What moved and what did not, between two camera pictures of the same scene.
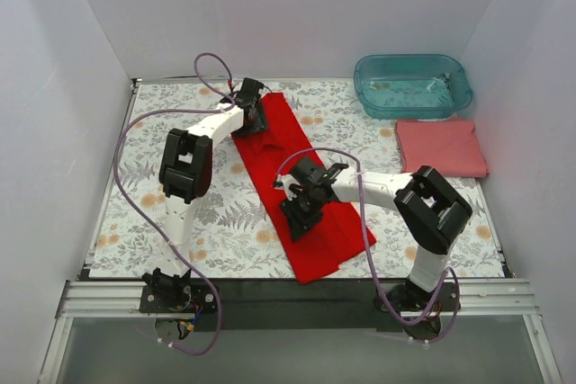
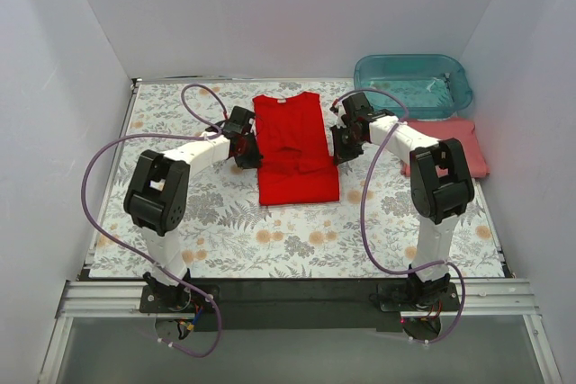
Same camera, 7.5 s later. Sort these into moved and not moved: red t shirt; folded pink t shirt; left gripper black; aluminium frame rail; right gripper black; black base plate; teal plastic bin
Moved: right gripper black; left gripper black; red t shirt
Not moved: teal plastic bin; black base plate; aluminium frame rail; folded pink t shirt
